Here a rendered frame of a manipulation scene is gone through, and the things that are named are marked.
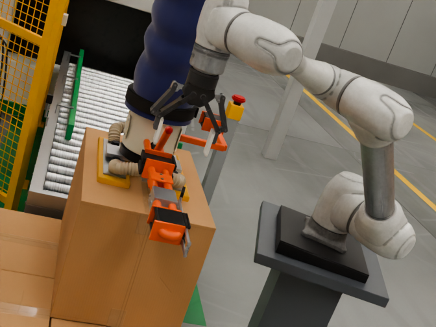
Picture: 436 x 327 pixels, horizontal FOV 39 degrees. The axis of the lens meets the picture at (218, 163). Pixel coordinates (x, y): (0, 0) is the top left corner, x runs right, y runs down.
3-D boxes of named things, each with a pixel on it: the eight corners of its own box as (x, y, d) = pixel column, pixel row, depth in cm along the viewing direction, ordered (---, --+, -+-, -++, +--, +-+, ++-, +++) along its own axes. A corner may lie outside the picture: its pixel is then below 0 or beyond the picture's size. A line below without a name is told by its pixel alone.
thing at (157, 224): (146, 222, 148) (152, 204, 146) (176, 228, 150) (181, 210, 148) (148, 239, 140) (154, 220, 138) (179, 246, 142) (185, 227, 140)
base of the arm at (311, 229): (346, 233, 252) (351, 221, 250) (345, 254, 231) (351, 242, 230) (305, 215, 254) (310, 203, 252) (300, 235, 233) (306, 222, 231)
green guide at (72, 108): (67, 56, 450) (70, 45, 447) (81, 60, 453) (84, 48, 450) (49, 135, 306) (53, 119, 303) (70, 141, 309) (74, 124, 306)
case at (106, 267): (61, 220, 237) (85, 126, 224) (161, 240, 248) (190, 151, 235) (49, 317, 183) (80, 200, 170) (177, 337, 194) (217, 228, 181)
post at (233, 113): (170, 269, 336) (229, 100, 302) (182, 271, 337) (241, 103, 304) (172, 276, 329) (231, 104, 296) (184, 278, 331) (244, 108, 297)
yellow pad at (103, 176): (97, 141, 214) (101, 128, 213) (125, 147, 217) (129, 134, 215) (96, 182, 184) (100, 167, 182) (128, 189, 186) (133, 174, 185)
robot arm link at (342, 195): (326, 211, 250) (349, 164, 243) (361, 236, 238) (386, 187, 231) (303, 213, 238) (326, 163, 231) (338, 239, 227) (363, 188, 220)
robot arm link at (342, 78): (317, 52, 184) (351, 69, 176) (345, 69, 198) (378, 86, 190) (296, 90, 187) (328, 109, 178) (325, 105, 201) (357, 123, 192)
